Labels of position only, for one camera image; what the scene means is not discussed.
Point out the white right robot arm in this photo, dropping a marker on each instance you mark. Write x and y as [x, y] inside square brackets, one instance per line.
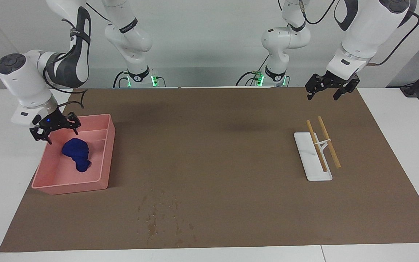
[24, 83]

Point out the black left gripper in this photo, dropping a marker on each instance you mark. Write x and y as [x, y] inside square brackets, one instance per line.
[336, 80]

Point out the brown table mat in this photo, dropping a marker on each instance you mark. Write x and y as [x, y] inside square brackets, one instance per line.
[213, 163]

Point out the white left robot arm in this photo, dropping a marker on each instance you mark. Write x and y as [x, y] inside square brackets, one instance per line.
[362, 32]

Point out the wooden rack rod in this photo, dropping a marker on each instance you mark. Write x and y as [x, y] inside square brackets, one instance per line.
[331, 147]
[316, 145]

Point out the pink plastic bin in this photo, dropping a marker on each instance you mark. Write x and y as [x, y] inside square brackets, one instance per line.
[96, 156]

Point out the white towel rack base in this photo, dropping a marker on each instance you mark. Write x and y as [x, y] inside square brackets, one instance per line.
[315, 171]

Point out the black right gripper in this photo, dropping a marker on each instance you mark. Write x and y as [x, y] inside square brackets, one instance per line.
[53, 122]

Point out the dark blue towel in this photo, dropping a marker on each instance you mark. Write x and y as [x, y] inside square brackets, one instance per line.
[76, 153]

